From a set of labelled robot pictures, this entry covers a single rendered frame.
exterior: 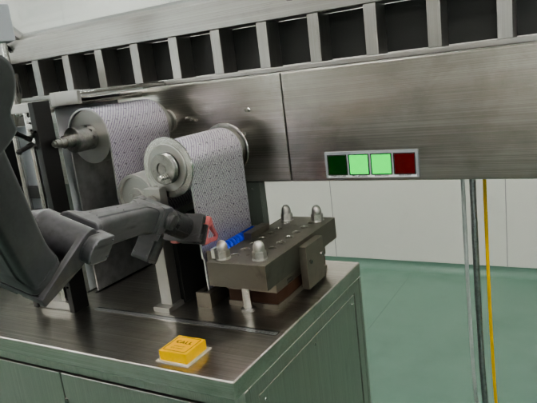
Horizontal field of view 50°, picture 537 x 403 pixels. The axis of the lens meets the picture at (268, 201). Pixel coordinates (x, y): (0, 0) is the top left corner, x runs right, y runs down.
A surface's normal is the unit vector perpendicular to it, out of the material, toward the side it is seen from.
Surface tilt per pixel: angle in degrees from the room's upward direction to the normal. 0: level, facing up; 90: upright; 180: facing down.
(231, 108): 90
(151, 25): 90
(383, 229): 90
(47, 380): 90
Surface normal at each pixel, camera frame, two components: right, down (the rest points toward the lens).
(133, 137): 0.87, 0.04
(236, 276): -0.48, 0.25
